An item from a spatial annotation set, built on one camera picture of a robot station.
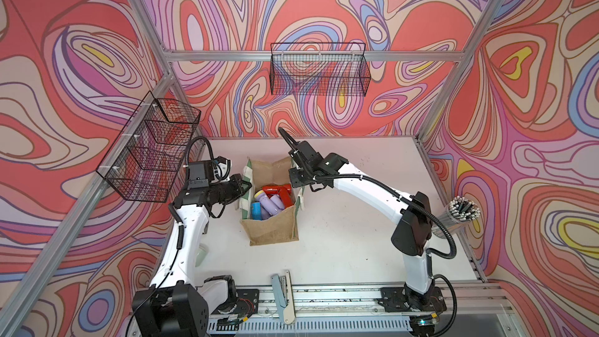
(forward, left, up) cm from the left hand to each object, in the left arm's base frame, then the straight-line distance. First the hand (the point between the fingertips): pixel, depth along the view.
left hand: (253, 185), depth 78 cm
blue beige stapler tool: (-30, -11, -18) cm, 37 cm away
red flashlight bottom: (+3, -11, -12) cm, 16 cm away
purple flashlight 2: (-4, -3, -13) cm, 14 cm away
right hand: (+4, -15, -4) cm, 16 cm away
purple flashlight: (0, -7, -11) cm, 14 cm away
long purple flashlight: (-1, -4, -10) cm, 10 cm away
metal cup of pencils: (-7, -70, -5) cm, 70 cm away
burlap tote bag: (+8, -1, -4) cm, 9 cm away
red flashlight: (+6, -5, -12) cm, 14 cm away
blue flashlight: (-4, 0, -11) cm, 12 cm away
